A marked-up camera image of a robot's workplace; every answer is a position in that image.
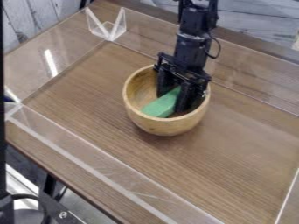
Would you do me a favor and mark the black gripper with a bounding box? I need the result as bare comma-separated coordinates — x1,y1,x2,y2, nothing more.
153,33,211,113

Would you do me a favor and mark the green rectangular block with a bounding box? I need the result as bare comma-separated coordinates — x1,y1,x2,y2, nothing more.
141,87,181,118

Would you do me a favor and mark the brown wooden bowl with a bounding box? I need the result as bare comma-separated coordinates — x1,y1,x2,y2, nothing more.
122,65,211,136

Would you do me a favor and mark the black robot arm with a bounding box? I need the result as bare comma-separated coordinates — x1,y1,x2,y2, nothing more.
153,0,219,113

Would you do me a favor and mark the clear acrylic tray barrier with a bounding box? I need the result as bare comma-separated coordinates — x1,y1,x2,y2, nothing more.
4,1,299,224

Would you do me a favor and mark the blue object at edge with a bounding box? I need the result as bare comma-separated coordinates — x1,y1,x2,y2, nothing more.
0,94,14,151

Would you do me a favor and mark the black table leg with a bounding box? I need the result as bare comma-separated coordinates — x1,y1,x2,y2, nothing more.
42,174,57,197

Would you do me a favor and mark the black cable loop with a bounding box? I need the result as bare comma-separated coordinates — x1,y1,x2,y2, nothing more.
0,193,54,224

